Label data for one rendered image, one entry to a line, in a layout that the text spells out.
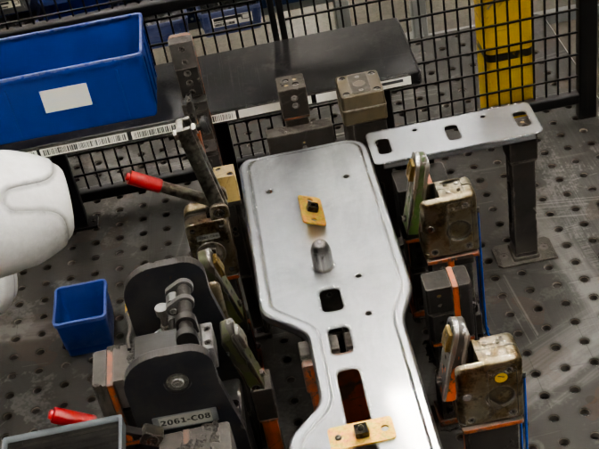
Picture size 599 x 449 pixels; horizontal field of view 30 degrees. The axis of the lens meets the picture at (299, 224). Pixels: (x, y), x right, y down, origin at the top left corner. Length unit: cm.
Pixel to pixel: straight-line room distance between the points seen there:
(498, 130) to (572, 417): 49
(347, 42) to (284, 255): 60
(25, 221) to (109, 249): 111
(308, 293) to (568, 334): 53
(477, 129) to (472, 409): 60
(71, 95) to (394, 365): 84
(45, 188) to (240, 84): 91
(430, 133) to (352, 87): 16
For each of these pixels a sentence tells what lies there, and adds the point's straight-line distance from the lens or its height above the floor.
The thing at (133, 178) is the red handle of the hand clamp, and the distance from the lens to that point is 170.
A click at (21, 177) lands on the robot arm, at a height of 143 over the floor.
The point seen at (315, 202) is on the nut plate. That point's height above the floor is 102.
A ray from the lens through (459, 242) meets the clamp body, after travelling 176.
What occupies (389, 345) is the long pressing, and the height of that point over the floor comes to 100.
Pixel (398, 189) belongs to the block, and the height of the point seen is 98.
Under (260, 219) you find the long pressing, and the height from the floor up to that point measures 100.
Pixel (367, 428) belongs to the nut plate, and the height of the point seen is 101.
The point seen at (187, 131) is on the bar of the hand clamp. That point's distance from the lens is 165.
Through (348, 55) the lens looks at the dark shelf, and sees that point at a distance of 213.
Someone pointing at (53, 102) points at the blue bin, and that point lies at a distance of 206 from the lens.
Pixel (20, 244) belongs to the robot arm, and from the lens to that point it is 123.
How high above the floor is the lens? 208
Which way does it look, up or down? 37 degrees down
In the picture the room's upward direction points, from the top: 11 degrees counter-clockwise
